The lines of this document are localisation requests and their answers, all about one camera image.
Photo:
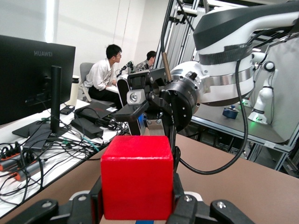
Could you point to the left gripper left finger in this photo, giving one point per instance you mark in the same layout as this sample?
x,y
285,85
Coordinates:
x,y
79,210

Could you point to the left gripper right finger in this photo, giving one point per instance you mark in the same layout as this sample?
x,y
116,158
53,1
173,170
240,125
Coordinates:
x,y
187,210

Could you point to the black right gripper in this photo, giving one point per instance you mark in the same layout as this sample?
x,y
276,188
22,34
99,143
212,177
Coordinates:
x,y
187,105

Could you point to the red wooden block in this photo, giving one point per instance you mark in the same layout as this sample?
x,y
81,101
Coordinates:
x,y
137,177

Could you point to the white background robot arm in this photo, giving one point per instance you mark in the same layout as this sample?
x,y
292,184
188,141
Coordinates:
x,y
262,98

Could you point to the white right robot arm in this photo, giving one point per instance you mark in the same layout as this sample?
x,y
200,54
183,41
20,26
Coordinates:
x,y
233,28

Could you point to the black laptop with red logo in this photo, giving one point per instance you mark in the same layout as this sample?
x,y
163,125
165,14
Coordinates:
x,y
98,108

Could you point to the white desk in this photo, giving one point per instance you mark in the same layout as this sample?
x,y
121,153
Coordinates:
x,y
70,161

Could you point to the person in patterned shirt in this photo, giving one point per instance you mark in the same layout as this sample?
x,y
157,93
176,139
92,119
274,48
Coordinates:
x,y
142,66

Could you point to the brown paper table cover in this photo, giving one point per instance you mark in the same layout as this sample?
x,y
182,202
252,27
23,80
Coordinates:
x,y
233,186

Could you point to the small black green gadget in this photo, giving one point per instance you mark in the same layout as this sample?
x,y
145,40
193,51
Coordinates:
x,y
128,65

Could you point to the black flat box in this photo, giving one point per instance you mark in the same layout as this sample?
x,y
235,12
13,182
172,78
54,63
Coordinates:
x,y
86,128

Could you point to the person in white shirt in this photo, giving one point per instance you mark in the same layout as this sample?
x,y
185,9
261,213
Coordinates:
x,y
100,72

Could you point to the orange black power strip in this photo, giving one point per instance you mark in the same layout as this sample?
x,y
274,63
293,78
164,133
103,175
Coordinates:
x,y
9,161
28,169

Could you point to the white bottle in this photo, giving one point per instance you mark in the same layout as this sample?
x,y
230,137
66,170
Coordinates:
x,y
73,93

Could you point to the grey office chair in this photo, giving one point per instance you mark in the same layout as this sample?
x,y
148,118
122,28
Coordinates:
x,y
84,70

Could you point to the small black device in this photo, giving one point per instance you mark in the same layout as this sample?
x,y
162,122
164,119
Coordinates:
x,y
67,109

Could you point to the blue round container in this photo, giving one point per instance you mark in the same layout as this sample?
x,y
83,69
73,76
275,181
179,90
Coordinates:
x,y
230,113

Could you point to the grey workbench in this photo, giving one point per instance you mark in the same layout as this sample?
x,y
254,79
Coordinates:
x,y
233,126

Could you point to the black Huawei monitor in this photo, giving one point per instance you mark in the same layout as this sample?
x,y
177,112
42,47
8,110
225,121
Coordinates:
x,y
23,81

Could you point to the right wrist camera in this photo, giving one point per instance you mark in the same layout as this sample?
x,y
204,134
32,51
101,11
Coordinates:
x,y
122,93

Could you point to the aluminium cell frame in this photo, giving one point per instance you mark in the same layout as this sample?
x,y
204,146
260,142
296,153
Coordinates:
x,y
180,42

